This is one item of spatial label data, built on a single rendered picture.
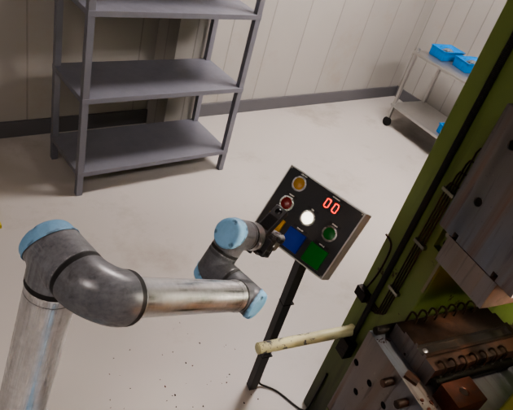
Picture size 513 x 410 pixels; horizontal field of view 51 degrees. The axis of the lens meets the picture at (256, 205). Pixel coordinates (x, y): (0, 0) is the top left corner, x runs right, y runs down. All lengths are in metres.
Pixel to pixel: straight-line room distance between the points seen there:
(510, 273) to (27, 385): 1.19
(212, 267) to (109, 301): 0.55
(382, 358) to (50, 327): 1.08
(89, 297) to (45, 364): 0.29
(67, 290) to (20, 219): 2.37
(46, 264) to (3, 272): 2.00
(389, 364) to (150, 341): 1.36
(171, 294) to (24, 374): 0.37
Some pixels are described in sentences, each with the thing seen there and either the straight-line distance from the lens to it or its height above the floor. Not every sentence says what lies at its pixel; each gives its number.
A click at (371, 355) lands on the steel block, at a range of 1.90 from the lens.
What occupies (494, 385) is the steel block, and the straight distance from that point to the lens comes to 1.99.
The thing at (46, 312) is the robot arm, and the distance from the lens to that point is 1.18.
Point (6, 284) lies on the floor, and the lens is 3.03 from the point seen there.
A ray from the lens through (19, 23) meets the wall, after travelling 3.81.
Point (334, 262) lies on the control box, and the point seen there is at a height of 1.02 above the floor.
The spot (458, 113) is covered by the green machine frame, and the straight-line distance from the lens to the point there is 1.80.
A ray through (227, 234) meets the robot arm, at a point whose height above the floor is 1.23.
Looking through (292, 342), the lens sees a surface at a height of 0.64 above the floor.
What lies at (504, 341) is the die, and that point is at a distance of 2.04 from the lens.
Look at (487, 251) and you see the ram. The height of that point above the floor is 1.42.
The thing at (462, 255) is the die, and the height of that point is 1.35.
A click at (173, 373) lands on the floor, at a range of 2.70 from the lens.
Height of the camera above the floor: 2.18
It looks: 35 degrees down
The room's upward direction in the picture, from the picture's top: 17 degrees clockwise
